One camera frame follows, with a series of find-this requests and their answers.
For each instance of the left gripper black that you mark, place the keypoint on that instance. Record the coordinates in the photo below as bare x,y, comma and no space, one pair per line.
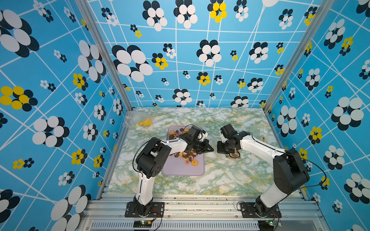
206,143

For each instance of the pile of poured cookies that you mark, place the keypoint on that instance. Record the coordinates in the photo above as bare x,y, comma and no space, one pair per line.
177,145

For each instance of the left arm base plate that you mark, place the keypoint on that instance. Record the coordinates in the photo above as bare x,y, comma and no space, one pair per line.
136,210

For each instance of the left controller board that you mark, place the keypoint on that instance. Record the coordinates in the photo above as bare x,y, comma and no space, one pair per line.
142,224

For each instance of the aluminium front rail frame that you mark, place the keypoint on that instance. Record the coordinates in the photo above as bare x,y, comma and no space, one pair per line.
201,213

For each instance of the ziploc bag of cookies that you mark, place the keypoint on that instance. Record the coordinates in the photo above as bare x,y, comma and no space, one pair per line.
262,133
234,154
134,119

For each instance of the controller board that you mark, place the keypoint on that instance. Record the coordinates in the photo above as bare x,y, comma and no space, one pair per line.
266,225
142,224

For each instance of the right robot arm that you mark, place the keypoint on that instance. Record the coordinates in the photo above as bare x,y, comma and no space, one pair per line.
289,172

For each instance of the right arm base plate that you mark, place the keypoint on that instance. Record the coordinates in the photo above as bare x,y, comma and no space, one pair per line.
255,210

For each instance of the lilac plastic tray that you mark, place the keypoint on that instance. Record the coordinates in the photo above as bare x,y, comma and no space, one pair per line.
183,163

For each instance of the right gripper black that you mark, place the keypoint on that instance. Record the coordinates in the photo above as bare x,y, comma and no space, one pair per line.
219,149

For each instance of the right controller board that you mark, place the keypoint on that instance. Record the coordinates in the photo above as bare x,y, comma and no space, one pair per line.
266,225

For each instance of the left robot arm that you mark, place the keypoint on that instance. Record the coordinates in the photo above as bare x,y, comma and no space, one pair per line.
152,157

